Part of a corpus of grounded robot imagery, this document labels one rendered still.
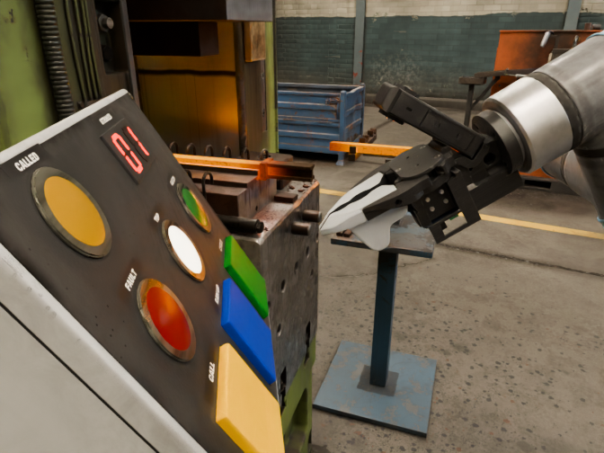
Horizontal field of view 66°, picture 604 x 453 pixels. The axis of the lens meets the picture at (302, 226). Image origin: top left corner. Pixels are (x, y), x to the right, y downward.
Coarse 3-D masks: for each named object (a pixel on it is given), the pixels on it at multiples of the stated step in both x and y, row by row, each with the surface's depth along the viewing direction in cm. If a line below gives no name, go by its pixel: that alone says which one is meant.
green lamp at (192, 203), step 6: (186, 192) 47; (186, 198) 46; (192, 198) 48; (192, 204) 47; (198, 204) 49; (192, 210) 46; (198, 210) 47; (198, 216) 46; (204, 216) 48; (204, 222) 47
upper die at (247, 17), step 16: (128, 0) 77; (144, 0) 76; (160, 0) 75; (176, 0) 75; (192, 0) 74; (208, 0) 73; (224, 0) 72; (240, 0) 77; (256, 0) 83; (144, 16) 77; (160, 16) 76; (176, 16) 76; (192, 16) 75; (208, 16) 74; (224, 16) 73; (240, 16) 77; (256, 16) 83
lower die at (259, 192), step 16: (256, 160) 103; (192, 176) 92; (208, 176) 92; (224, 176) 92; (240, 176) 92; (256, 176) 92; (208, 192) 86; (224, 192) 86; (240, 192) 86; (256, 192) 93; (272, 192) 102; (224, 208) 86; (240, 208) 87
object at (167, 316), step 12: (156, 288) 30; (156, 300) 29; (168, 300) 30; (156, 312) 28; (168, 312) 29; (180, 312) 31; (156, 324) 27; (168, 324) 28; (180, 324) 30; (168, 336) 28; (180, 336) 29; (180, 348) 28
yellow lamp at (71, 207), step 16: (48, 192) 24; (64, 192) 26; (80, 192) 27; (64, 208) 25; (80, 208) 26; (64, 224) 24; (80, 224) 25; (96, 224) 27; (80, 240) 25; (96, 240) 26
